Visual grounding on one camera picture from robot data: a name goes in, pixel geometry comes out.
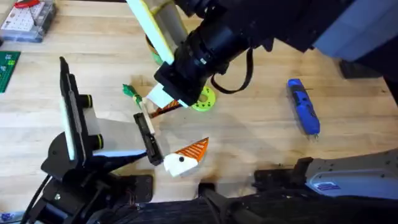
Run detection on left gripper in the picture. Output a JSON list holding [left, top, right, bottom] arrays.
[[42, 82, 210, 182]]

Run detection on orange ribbed wedge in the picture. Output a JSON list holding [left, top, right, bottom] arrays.
[[150, 99, 183, 119]]

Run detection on blue electric screwdriver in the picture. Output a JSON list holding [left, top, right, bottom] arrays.
[[285, 78, 321, 141]]

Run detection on green disc with holes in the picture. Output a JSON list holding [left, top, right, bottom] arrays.
[[190, 86, 216, 113]]

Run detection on right wrist upright plate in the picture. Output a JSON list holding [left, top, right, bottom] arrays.
[[126, 0, 175, 65]]

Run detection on wrist upright plate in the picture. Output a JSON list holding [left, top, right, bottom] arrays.
[[126, 0, 175, 65], [58, 55, 104, 164]]

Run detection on left wrist upright plate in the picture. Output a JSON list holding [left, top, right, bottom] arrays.
[[58, 55, 104, 164]]

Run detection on green board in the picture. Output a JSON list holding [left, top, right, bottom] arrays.
[[0, 50, 21, 94]]

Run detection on clear box with white board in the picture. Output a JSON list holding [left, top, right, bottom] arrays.
[[0, 0, 57, 44]]

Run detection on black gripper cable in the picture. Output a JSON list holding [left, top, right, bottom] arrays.
[[210, 47, 254, 95]]

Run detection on black rail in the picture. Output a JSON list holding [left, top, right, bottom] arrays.
[[93, 194, 398, 224]]

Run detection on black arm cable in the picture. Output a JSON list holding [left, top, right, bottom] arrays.
[[19, 173, 53, 224]]

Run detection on red-handled scissors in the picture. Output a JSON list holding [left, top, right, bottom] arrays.
[[13, 0, 41, 9]]

